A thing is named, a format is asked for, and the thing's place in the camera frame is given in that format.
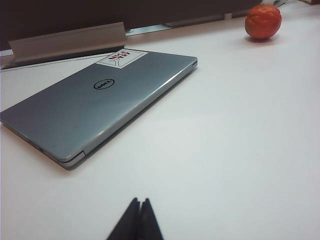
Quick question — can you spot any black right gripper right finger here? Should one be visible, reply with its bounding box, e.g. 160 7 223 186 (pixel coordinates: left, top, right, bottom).
136 197 166 240

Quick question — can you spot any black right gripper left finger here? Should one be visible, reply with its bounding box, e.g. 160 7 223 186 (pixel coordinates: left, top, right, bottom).
106 197 140 240

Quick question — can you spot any grey Dell laptop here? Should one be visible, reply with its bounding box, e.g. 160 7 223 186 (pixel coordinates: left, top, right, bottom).
0 48 199 172

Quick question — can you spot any brown fabric desk divider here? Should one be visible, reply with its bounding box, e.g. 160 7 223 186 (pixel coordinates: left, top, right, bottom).
0 0 266 51

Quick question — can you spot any orange round fruit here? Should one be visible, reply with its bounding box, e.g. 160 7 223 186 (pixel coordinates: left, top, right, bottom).
244 3 283 40

